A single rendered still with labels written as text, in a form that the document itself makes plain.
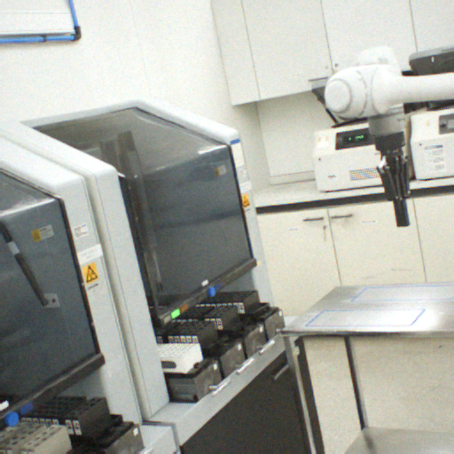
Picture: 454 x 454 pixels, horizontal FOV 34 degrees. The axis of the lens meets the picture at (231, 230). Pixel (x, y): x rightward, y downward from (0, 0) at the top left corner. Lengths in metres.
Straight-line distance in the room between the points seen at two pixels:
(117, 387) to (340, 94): 0.96
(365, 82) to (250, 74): 3.17
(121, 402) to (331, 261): 2.63
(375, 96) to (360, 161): 2.62
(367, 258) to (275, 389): 1.95
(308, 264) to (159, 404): 2.52
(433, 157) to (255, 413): 2.14
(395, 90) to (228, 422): 1.15
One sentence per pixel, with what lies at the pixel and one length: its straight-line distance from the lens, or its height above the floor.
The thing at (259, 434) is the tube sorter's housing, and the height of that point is 0.49.
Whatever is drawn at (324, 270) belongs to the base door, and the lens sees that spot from 4.52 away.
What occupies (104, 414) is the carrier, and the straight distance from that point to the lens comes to 1.98.
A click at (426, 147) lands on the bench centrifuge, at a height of 1.08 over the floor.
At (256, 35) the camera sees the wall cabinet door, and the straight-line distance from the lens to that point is 4.78.
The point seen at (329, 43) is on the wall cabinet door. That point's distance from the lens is 4.59.
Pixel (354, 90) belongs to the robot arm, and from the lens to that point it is 1.66.
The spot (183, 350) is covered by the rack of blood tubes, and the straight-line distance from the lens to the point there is 2.23.
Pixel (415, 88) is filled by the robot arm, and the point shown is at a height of 1.50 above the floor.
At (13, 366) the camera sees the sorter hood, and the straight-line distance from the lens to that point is 1.75.
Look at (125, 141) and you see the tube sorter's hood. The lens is 2.37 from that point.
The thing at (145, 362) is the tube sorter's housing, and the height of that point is 0.89.
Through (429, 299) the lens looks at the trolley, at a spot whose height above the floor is 0.82.
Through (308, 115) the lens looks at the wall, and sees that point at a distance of 5.04.
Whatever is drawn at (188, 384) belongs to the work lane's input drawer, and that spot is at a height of 0.79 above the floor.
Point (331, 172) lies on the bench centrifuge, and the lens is 4.36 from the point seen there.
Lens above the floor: 1.56
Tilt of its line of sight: 10 degrees down
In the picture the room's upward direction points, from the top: 12 degrees counter-clockwise
